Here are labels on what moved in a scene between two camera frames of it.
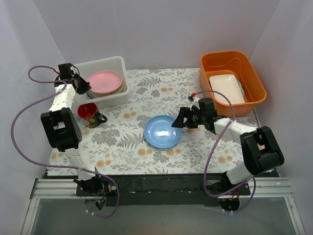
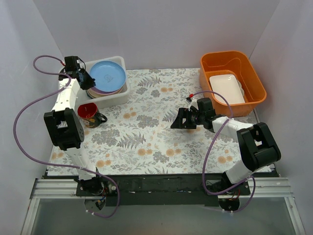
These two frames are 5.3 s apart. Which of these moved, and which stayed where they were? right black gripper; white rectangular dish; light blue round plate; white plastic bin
Moved: light blue round plate
Stayed: white rectangular dish; white plastic bin; right black gripper
